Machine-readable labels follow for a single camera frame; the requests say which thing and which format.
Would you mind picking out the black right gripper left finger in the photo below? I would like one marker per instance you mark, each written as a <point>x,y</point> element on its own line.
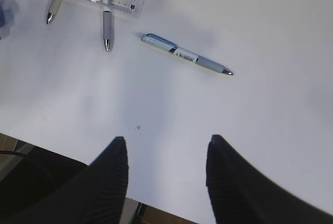
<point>95,195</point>

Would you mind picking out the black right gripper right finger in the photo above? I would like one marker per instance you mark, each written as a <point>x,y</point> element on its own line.
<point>239,193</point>

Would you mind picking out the grey blue gel pen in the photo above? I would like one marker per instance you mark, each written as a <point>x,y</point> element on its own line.
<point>172,48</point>

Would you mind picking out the beige barrel pen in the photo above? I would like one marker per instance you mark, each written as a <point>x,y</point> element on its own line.
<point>53,10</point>

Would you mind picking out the white grey patterned pen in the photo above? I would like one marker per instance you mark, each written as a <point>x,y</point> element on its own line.
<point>107,25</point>

